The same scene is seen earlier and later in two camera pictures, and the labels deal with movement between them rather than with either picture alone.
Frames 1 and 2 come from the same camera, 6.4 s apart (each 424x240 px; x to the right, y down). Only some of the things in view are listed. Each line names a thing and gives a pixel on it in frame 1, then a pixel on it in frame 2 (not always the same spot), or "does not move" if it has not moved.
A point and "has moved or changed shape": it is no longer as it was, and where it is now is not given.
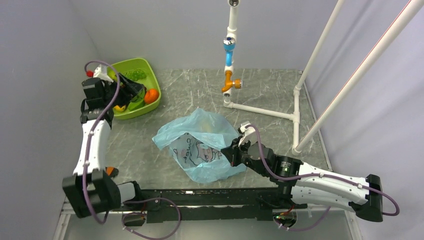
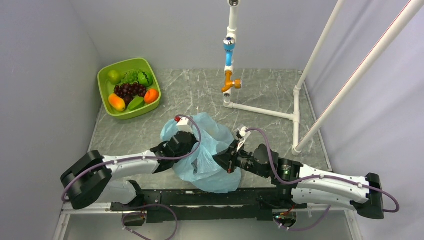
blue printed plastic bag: (194, 144) has moved or changed shape
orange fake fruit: (151, 94) does not move
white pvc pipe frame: (375, 56) does not move
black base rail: (213, 205) does not move
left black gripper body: (124, 94) → (194, 140)
